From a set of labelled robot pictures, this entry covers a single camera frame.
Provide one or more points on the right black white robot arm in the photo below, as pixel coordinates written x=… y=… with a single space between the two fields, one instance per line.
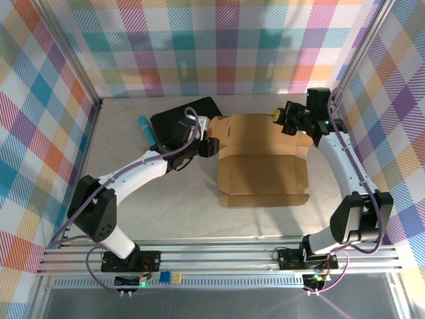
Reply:
x=342 y=166

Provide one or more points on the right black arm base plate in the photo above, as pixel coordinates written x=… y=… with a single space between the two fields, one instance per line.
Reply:
x=290 y=259

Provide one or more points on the left black controller board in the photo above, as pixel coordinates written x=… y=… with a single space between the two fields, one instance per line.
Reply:
x=127 y=281

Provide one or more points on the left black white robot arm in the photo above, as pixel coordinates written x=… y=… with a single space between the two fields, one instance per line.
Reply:
x=139 y=169

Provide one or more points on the black hard case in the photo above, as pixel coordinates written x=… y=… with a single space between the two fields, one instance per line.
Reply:
x=166 y=128

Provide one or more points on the small blue block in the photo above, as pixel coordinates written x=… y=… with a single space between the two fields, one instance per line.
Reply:
x=165 y=277

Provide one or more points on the small yellow block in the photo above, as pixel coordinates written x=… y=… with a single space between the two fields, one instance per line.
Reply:
x=176 y=277

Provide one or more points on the right black controller board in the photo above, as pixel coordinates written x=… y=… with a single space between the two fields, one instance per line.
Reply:
x=313 y=281

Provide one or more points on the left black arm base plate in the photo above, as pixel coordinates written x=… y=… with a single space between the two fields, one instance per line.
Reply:
x=149 y=260

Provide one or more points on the aluminium frame post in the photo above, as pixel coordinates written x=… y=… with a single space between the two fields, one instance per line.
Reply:
x=77 y=63
x=358 y=56

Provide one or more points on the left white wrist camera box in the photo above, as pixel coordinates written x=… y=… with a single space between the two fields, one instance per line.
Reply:
x=202 y=124

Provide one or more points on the aluminium mounting rail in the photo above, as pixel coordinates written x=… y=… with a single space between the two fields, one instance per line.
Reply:
x=216 y=257

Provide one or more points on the brown cardboard paper box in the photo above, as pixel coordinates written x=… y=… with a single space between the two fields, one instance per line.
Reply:
x=262 y=166

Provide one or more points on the teal plastic tube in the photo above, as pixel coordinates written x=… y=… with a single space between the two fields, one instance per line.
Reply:
x=146 y=129

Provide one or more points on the black controller board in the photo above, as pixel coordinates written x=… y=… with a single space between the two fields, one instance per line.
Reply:
x=127 y=281
x=313 y=281

